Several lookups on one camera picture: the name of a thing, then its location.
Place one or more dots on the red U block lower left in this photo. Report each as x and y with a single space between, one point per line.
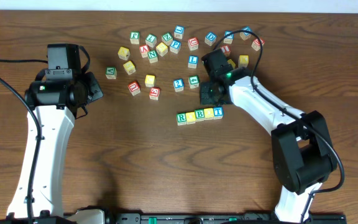
134 88

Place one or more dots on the blue T block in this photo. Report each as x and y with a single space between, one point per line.
218 112

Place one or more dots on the green 4 block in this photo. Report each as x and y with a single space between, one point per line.
193 81

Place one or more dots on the yellow S block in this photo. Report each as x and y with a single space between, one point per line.
231 62

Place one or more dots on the green N block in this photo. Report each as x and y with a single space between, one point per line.
152 56

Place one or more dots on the yellow C block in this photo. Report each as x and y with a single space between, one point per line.
150 81

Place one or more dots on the red A block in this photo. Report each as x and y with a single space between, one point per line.
144 50

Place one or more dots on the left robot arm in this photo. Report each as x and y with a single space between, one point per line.
52 101

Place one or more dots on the blue J block top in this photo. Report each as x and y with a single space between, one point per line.
179 32

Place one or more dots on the red E block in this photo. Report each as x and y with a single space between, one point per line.
154 93

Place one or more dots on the blue D block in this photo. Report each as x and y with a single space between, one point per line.
210 38

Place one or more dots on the red M block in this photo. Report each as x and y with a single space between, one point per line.
257 43

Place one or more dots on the blue P block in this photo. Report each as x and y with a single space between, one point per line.
175 46

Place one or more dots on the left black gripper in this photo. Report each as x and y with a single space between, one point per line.
94 90

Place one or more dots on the yellow K block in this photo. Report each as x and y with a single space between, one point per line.
243 61

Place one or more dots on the red u block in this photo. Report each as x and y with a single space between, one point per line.
193 43
134 88

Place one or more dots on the yellow O block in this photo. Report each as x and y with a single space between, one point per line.
190 117

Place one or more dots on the blue 2 block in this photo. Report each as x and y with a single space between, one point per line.
178 85

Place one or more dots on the green L block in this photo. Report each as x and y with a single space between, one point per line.
151 40

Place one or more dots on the green B block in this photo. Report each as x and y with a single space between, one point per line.
199 114

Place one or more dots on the green R block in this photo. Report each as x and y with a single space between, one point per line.
181 119

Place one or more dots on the blue L block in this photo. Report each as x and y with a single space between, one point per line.
192 61

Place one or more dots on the green V block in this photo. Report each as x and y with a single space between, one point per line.
111 73

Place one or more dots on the green Z block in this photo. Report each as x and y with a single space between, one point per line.
167 39

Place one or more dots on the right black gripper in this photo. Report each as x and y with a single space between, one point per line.
204 98

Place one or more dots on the red U block upper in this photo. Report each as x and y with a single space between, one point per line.
193 43

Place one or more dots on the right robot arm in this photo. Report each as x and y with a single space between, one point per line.
303 154

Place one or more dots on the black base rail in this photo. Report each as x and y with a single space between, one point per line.
250 217

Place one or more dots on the red I block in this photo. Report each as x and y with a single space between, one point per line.
226 50

